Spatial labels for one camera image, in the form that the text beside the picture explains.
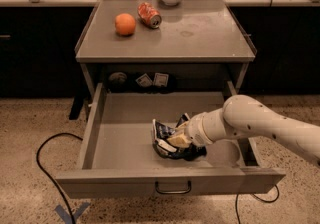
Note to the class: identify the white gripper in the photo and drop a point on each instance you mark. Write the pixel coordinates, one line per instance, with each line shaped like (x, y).
(196, 130)

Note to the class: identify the blue chip bag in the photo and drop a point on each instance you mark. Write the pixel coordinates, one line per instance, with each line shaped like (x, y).
(165, 150)

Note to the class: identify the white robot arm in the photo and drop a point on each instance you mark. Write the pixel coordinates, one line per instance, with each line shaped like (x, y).
(241, 117)

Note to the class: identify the grey open top drawer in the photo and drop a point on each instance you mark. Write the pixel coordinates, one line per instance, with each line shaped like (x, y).
(117, 158)

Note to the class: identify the white tag right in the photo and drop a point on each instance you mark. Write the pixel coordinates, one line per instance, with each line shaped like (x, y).
(160, 80)

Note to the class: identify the white tag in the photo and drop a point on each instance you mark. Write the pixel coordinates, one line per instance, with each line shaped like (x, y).
(160, 80)
(144, 81)

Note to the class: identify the white tag left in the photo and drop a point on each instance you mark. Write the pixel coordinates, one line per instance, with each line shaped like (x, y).
(144, 81)

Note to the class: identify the dark round object under table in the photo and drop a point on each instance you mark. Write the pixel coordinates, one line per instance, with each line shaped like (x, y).
(117, 81)

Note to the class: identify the blue tape cross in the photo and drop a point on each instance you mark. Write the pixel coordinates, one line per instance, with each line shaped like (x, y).
(71, 217)

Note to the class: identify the grey metal cabinet table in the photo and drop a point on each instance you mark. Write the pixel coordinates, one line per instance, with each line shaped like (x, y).
(199, 42)

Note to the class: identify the orange fruit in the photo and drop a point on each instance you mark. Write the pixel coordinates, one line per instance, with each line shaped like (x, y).
(125, 24)

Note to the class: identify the orange soda can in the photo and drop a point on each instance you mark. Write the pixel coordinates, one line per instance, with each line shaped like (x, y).
(149, 15)

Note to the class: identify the black drawer handle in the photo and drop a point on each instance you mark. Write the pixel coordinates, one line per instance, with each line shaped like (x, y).
(173, 188)

